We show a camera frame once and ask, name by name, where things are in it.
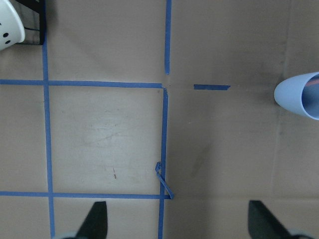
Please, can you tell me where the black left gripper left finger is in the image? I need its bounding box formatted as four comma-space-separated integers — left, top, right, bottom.
75, 201, 108, 239

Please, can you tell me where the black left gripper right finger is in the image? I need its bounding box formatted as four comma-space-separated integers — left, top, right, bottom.
248, 200, 293, 239

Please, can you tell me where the light blue plastic cup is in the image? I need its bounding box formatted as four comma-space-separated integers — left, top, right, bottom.
274, 72, 319, 120

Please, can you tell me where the white smiley mug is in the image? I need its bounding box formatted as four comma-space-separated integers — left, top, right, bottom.
0, 0, 25, 51

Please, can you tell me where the black wire mug rack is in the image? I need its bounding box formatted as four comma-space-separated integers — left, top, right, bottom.
16, 0, 47, 45

